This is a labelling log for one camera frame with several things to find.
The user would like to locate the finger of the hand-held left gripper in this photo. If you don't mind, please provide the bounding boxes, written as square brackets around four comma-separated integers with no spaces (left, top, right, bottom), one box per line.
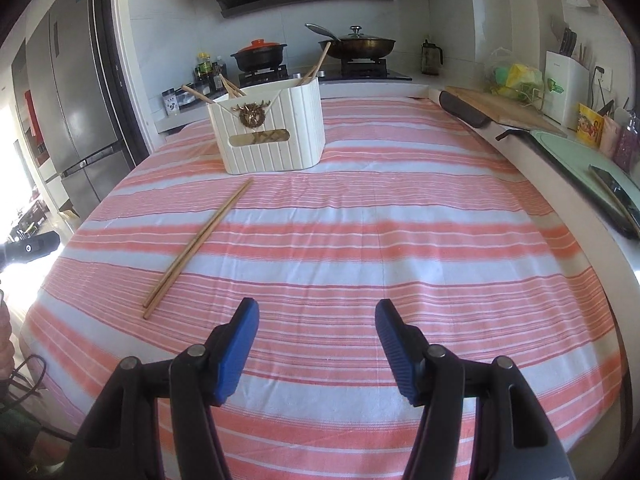
[0,232,60,266]

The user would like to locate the white lid seasoning jar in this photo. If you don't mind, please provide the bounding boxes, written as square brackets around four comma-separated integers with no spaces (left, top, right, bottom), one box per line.
[161,87,182,117]

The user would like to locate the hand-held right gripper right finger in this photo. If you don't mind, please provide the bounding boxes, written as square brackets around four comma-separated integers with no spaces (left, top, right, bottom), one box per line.
[375,299,576,480]

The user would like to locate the pink packet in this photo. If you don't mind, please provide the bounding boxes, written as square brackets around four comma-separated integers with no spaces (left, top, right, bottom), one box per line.
[600,115,623,158]

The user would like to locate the plastic bag yellow green contents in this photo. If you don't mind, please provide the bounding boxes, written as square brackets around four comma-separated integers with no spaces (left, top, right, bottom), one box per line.
[484,49,545,97]

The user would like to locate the black smartphone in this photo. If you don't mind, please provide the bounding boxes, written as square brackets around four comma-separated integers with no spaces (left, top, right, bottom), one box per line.
[589,164,640,239]

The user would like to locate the clear spice box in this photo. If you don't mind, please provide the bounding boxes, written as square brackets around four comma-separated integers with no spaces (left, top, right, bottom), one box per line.
[177,85,221,110]

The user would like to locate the black cable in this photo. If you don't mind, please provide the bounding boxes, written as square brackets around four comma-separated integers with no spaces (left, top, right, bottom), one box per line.
[7,354,76,442]

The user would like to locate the yellow printed tub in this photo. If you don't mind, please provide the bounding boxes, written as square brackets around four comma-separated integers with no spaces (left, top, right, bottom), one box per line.
[577,102,606,148]

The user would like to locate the dark oil jug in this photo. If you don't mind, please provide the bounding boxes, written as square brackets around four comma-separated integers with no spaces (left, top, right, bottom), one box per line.
[421,39,444,76]

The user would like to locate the person's left hand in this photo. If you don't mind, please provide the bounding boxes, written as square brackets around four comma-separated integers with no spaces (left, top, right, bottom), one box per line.
[0,304,14,383]

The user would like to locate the dark wok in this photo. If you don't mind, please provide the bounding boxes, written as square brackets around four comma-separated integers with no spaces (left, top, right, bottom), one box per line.
[305,23,397,60]

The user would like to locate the green cutting board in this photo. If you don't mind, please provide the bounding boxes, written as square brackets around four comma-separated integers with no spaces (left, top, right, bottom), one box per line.
[530,129,640,231]

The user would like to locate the white knife block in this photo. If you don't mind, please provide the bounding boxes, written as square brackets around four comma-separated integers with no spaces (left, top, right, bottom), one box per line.
[542,50,591,128]

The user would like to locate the wooden cutting board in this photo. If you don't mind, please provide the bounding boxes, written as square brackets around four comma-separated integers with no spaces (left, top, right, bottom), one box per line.
[444,85,568,138]

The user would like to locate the red panel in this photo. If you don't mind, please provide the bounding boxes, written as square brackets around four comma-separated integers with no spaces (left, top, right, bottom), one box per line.
[24,90,43,153]

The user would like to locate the glass wok lid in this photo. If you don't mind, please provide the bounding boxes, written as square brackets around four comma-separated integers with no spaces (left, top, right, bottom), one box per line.
[320,25,396,44]

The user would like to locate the white ribbed utensil container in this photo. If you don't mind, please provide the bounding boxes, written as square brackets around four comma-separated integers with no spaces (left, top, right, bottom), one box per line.
[207,81,326,176]

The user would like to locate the black gas stove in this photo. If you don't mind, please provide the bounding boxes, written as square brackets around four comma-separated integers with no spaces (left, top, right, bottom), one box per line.
[237,57,413,88]

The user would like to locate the grey refrigerator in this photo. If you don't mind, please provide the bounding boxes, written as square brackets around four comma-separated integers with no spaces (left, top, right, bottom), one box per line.
[10,0,136,221]

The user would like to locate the pink striped cloth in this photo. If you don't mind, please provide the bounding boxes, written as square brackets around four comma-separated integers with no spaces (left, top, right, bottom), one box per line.
[20,96,628,480]

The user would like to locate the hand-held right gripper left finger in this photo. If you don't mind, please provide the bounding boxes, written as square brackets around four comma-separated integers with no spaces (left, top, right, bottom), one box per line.
[60,297,261,480]

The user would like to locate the dark door frame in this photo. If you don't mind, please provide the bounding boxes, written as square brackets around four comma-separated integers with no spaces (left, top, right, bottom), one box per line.
[92,0,153,168]

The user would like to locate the black clay pot orange lid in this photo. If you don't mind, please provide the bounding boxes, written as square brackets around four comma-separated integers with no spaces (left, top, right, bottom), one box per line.
[230,39,290,73]

